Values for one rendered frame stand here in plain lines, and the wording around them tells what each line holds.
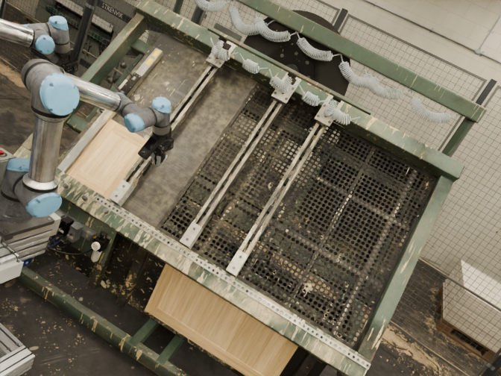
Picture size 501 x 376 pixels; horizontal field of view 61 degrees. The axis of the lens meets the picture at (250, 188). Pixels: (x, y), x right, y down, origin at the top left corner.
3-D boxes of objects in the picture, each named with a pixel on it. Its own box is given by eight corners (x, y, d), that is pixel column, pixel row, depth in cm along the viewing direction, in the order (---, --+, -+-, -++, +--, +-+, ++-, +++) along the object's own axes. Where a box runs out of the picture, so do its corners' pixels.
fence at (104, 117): (60, 170, 239) (57, 167, 235) (156, 51, 268) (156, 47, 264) (66, 174, 238) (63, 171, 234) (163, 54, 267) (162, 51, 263)
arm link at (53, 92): (43, 195, 165) (62, 62, 140) (62, 218, 158) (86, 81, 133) (10, 201, 156) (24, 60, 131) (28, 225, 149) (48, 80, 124)
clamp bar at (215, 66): (109, 199, 234) (95, 185, 212) (223, 48, 270) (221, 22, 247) (124, 209, 233) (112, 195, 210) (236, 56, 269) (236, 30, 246)
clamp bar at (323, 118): (222, 269, 224) (221, 262, 201) (325, 103, 260) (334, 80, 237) (238, 280, 222) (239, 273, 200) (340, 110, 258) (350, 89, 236)
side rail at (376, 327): (351, 351, 219) (357, 352, 208) (432, 181, 252) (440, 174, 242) (365, 359, 218) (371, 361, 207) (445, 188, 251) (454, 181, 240)
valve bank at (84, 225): (12, 228, 228) (22, 191, 219) (33, 220, 241) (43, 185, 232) (87, 277, 221) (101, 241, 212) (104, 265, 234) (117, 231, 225)
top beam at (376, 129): (138, 18, 276) (134, 6, 266) (147, 7, 279) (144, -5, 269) (450, 185, 245) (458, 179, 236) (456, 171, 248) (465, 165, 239)
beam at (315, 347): (15, 168, 244) (5, 162, 234) (29, 153, 248) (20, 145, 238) (355, 382, 214) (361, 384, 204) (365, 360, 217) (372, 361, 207)
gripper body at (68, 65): (78, 72, 211) (76, 50, 202) (63, 78, 205) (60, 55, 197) (68, 66, 213) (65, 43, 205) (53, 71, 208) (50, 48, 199)
